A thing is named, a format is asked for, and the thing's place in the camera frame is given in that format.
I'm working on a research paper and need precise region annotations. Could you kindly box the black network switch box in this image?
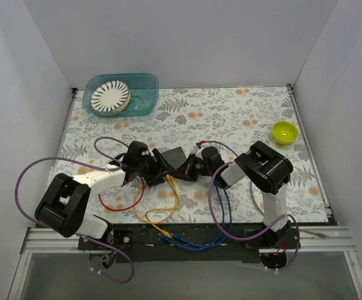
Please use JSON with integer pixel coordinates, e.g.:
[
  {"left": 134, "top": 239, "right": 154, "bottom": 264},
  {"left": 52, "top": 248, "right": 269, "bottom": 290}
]
[{"left": 161, "top": 146, "right": 187, "bottom": 169}]

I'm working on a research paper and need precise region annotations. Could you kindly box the red ethernet cable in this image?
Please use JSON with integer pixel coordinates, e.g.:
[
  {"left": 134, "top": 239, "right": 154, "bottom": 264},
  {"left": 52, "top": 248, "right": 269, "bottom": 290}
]
[{"left": 98, "top": 174, "right": 146, "bottom": 212}]

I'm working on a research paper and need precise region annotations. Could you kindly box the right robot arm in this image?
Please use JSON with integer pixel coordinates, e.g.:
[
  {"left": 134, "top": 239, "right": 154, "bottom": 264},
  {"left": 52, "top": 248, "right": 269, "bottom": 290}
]
[{"left": 171, "top": 141, "right": 293, "bottom": 249}]

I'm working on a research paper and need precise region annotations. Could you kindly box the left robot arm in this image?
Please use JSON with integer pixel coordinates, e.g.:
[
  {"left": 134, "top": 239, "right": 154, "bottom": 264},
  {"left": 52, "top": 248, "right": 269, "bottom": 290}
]
[{"left": 34, "top": 141, "right": 174, "bottom": 250}]

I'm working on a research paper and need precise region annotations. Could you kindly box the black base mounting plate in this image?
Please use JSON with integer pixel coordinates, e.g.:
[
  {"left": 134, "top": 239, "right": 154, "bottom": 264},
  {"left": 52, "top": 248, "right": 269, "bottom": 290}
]
[{"left": 79, "top": 223, "right": 299, "bottom": 264}]

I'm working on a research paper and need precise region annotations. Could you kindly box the white black striped plate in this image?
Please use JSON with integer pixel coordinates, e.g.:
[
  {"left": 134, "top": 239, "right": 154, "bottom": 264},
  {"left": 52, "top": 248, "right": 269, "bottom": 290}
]
[{"left": 90, "top": 80, "right": 131, "bottom": 113}]

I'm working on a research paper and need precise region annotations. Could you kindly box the teal plastic basin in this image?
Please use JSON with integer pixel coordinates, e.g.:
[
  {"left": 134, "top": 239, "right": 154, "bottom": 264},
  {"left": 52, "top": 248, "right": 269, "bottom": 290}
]
[{"left": 83, "top": 73, "right": 159, "bottom": 118}]

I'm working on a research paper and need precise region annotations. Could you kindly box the lime green bowl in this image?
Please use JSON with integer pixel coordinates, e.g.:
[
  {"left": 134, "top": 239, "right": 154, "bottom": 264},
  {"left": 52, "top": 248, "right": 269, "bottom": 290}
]
[{"left": 272, "top": 121, "right": 299, "bottom": 145}]

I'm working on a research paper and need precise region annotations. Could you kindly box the aluminium frame rail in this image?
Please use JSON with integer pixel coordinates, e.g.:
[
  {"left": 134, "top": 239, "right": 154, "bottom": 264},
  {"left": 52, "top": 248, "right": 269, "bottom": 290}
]
[{"left": 21, "top": 226, "right": 356, "bottom": 253}]

